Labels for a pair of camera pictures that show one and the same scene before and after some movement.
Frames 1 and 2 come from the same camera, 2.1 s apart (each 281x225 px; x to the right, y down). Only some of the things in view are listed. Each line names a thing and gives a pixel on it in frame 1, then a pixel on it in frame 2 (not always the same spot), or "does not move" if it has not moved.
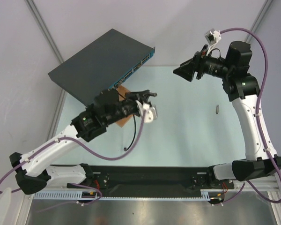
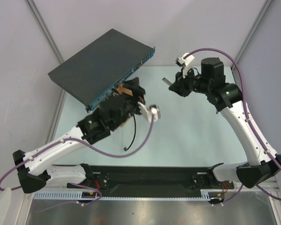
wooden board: [122, 90] does not move
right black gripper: [199, 66] -> [180, 84]
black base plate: [153, 180] does not move
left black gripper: [142, 96] -> [133, 84]
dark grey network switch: [100, 65] does not move
